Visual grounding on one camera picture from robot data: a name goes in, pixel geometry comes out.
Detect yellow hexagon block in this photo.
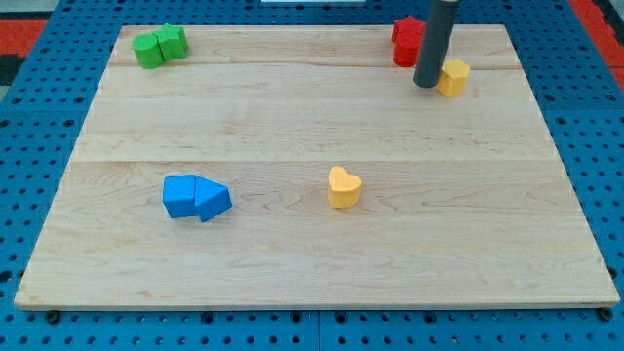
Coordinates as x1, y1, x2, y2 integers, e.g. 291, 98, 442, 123
436, 59, 471, 97

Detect green cylinder block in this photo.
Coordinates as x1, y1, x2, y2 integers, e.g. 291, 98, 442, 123
132, 33, 165, 69

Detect red cylinder block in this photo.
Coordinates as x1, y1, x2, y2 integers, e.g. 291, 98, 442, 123
393, 37, 422, 67

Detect red star block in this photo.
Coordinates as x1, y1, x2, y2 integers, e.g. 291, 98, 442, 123
391, 15, 426, 44

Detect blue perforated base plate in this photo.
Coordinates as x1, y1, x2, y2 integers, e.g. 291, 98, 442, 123
1, 0, 623, 350

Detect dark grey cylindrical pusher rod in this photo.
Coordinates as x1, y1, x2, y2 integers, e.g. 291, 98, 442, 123
413, 0, 459, 88

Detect blue cube block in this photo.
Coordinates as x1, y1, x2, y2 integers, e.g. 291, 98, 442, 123
162, 175, 196, 218

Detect green star block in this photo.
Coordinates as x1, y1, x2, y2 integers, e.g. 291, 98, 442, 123
154, 23, 188, 61

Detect blue triangle block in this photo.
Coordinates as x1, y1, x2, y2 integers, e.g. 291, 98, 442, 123
194, 176, 232, 222

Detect yellow heart block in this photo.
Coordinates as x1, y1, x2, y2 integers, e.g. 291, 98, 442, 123
328, 166, 362, 209

